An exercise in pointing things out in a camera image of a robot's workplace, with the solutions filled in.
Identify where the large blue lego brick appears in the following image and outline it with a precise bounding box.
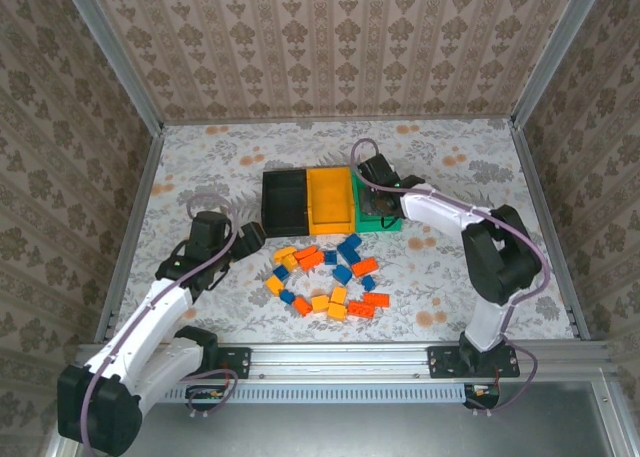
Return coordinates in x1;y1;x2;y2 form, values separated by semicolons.
337;233;364;264

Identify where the green plastic bin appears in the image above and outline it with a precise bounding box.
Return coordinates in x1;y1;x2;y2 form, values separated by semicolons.
351;168;404;234

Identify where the black plastic bin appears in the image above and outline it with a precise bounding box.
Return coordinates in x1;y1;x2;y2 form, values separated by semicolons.
261;168;310;238

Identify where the orange-yellow plastic bin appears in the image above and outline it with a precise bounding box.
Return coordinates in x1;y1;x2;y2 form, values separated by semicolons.
305;165;358;237

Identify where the grey metal panel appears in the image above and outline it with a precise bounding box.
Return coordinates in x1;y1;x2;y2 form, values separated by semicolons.
47;380;640;457

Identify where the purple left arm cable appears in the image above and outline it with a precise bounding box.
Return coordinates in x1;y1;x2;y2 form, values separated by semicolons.
79;195;240;457

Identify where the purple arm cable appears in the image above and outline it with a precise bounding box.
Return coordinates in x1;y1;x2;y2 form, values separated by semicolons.
79;195;240;457
349;137;553;418

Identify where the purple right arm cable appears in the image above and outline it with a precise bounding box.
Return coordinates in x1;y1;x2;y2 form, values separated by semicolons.
349;137;553;418

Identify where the thin aluminium frame rail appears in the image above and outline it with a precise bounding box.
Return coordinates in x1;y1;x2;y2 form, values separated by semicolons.
162;115;516;127

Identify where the aluminium frame side rail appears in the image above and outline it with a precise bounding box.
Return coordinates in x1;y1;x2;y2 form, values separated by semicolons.
93;126;166;346
508;121;592;342

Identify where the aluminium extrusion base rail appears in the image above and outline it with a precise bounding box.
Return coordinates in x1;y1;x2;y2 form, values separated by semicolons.
74;340;619;384

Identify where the grey slotted cable duct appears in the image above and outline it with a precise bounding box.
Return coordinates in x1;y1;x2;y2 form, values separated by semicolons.
164;380;469;404

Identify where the aluminium frame post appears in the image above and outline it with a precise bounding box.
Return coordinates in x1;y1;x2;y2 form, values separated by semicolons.
512;0;610;128
56;0;166;137

